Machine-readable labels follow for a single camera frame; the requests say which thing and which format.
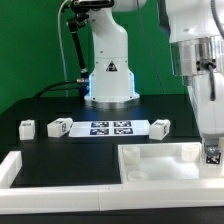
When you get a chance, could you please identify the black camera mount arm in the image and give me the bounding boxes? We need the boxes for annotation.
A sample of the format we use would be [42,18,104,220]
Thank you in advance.
[62,0,114,78]

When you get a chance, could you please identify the grey hanging cable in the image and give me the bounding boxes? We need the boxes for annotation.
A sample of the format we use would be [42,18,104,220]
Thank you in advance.
[57,0,70,98]

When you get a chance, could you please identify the white U-shaped obstacle fence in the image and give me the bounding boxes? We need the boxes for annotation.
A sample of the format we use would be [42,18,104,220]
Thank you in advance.
[0,151,224,214]

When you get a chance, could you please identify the black cable on table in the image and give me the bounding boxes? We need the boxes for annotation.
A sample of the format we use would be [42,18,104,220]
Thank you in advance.
[33,78,91,99]

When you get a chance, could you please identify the white fiducial marker sheet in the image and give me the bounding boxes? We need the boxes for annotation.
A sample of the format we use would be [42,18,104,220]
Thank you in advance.
[69,120,150,137]

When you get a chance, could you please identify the white square table top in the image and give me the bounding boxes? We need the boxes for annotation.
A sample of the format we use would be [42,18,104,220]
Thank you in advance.
[117,142,224,184]

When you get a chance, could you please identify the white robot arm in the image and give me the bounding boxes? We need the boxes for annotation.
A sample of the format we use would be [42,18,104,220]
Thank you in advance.
[85,0,224,156]

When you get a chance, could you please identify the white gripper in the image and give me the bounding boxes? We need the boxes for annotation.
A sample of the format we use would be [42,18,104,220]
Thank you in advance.
[187,73,224,156]

